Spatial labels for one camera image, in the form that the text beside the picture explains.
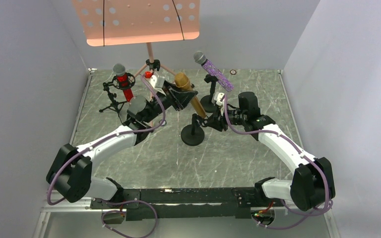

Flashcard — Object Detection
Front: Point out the black round-base mic stand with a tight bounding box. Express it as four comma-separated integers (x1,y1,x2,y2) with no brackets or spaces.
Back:
200,74,218,113

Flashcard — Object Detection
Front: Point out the gold microphone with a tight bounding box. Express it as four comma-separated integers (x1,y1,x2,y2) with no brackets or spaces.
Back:
174,72,207,119

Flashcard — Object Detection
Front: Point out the purple glitter microphone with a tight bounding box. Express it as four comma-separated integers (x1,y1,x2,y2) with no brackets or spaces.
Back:
193,51,234,92

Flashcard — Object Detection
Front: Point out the red glitter microphone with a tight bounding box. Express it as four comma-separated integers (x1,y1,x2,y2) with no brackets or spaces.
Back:
113,63,135,102

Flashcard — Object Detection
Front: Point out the black tripod shock-mount stand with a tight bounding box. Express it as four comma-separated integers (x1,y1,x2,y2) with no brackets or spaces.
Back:
99,76,129,122

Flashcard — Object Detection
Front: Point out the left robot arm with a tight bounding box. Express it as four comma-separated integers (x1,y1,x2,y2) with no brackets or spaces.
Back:
46,80,198,205

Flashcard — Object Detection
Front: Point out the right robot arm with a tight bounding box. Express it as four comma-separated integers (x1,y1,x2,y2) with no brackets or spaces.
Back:
206,92,335,211

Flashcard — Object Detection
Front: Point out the pink music stand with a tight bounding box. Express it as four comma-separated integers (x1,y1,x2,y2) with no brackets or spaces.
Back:
72,0,200,77

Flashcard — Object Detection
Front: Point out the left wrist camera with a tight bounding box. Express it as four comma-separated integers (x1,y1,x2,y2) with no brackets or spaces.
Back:
143,71,165,94

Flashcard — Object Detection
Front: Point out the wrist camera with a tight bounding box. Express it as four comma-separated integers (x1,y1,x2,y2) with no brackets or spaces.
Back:
143,71,165,94
211,92,225,107

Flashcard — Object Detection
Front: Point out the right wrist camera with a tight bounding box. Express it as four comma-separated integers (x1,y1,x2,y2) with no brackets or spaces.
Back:
211,92,225,107

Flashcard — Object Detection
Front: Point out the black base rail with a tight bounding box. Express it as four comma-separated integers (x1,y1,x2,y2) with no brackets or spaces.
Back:
90,186,280,221

